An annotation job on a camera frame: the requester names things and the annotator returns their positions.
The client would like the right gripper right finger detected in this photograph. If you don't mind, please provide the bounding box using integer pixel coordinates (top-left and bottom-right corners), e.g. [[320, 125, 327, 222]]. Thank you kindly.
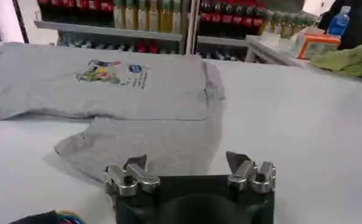
[[225, 151, 277, 194]]

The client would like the orange tissue box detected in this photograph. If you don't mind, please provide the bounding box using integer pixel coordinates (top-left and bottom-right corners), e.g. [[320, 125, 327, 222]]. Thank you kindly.
[[296, 32, 342, 60]]

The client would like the grey printed t-shirt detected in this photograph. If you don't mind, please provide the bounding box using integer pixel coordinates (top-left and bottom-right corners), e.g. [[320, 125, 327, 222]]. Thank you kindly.
[[0, 41, 226, 186]]

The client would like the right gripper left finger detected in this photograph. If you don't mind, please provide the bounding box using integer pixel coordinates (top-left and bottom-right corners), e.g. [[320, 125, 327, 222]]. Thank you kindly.
[[103, 154, 162, 197]]

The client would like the green cloth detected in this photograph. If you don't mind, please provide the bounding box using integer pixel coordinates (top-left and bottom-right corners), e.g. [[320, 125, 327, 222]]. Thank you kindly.
[[310, 44, 362, 79]]

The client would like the white side table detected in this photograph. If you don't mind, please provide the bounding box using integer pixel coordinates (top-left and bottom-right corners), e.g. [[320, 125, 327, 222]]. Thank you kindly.
[[246, 33, 362, 89]]

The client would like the blue water bottle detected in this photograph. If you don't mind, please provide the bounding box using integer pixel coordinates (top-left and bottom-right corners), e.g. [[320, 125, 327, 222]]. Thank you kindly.
[[326, 5, 351, 39]]

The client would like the metal shelf with bottles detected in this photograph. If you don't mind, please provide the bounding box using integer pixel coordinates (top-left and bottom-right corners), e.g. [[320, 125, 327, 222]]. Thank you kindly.
[[34, 0, 197, 56], [192, 0, 321, 62]]

